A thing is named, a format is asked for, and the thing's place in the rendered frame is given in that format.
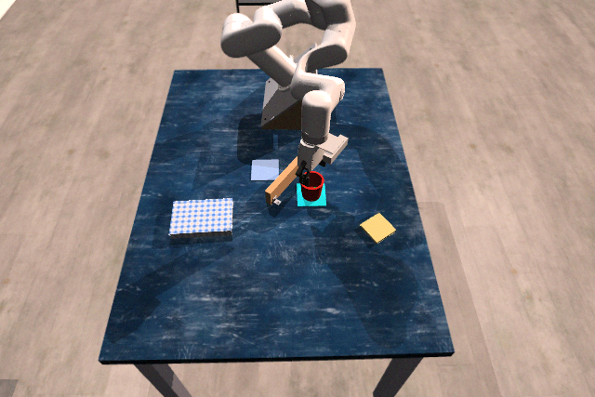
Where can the yellow sticky-note pad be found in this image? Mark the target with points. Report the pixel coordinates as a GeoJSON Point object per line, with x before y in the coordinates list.
{"type": "Point", "coordinates": [377, 228]}

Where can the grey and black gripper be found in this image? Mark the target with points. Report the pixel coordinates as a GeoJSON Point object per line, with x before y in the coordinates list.
{"type": "Point", "coordinates": [308, 157]}

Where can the red cup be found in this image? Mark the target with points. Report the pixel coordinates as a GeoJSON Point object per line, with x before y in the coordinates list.
{"type": "Point", "coordinates": [312, 194]}

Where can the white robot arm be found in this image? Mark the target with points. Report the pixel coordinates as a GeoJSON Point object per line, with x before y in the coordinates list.
{"type": "Point", "coordinates": [240, 38]}

